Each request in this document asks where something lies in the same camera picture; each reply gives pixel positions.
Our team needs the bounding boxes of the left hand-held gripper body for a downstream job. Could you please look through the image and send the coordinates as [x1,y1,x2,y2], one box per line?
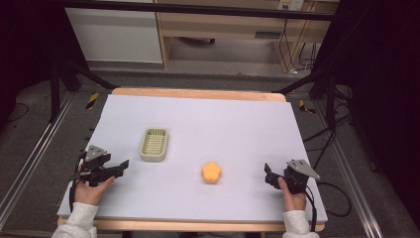
[76,144,115,188]

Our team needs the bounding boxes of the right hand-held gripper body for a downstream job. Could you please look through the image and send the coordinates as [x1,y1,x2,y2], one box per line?
[279,159,322,195]

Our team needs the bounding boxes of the small beige plastic basket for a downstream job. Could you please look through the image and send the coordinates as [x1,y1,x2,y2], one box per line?
[139,127,170,163]

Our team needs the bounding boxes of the orange flower-shaped soap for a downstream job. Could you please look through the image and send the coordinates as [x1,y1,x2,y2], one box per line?
[200,161,223,184]

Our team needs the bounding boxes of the person's right hand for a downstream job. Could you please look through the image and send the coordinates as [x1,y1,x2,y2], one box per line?
[277,177,308,213]

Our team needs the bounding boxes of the person's left hand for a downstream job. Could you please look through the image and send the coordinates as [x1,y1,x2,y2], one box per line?
[72,165,117,207]

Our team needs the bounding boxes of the yellow black striped tape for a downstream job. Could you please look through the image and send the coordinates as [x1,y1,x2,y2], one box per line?
[298,99,317,116]
[85,91,100,111]

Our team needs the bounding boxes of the white foam mat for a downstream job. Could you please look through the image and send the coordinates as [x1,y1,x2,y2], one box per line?
[56,93,329,223]

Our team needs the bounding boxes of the black metal stand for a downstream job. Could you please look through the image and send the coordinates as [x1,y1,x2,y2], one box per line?
[270,67,345,133]
[49,59,119,124]

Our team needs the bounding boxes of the wooden table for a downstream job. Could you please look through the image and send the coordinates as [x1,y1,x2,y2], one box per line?
[56,86,327,233]

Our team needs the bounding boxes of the white cabinet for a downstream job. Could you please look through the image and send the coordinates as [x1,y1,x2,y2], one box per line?
[64,7,163,64]

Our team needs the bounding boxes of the dark curtain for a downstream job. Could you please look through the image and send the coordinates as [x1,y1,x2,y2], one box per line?
[311,0,420,229]
[0,0,91,127]

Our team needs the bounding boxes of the light wooden desk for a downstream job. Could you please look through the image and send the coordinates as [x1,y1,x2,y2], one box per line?
[154,0,341,73]

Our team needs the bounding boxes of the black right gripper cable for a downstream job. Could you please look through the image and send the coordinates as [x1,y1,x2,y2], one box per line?
[305,184,319,233]

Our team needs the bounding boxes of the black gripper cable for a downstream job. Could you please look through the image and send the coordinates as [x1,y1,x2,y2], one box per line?
[68,151,87,213]
[305,184,319,233]

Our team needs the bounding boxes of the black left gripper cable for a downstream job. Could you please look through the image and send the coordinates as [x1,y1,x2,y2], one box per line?
[68,151,87,213]

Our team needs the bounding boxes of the metal floor rail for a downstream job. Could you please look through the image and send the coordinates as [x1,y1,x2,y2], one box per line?
[314,98,384,238]
[0,91,76,230]

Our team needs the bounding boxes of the black looped floor cable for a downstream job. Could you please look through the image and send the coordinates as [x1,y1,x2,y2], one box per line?
[316,180,353,218]

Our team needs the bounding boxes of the black hanging desk cables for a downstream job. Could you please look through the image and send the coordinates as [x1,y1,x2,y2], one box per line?
[277,18,319,74]

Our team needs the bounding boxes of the black horizontal frame bar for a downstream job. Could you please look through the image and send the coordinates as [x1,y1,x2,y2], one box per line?
[55,0,335,22]

